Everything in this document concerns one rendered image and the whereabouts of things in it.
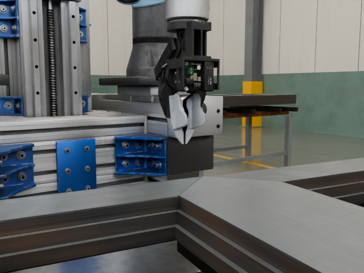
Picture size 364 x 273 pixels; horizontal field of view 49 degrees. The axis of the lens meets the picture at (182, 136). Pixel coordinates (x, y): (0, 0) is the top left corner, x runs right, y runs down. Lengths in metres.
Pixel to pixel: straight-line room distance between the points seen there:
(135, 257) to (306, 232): 0.47
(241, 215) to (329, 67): 8.55
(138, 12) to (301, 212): 0.70
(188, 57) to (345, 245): 0.39
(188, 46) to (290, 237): 0.37
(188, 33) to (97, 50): 10.44
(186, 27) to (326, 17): 8.50
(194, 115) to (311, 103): 8.53
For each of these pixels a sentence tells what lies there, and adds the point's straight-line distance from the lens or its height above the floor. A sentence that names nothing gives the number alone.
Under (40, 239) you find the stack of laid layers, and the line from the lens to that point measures 0.50.
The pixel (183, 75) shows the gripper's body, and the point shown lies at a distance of 0.66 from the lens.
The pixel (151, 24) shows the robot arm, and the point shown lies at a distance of 1.02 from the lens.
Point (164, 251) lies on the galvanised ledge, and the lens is 0.86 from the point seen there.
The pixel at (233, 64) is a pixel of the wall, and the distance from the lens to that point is 10.95.
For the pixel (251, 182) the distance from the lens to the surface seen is 0.64.
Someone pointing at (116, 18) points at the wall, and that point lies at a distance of 11.45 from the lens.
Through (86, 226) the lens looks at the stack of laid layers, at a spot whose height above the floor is 0.85.
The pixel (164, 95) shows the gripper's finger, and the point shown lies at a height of 1.00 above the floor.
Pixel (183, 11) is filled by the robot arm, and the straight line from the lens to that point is 0.69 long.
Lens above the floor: 1.02
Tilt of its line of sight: 7 degrees down
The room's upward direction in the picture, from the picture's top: straight up
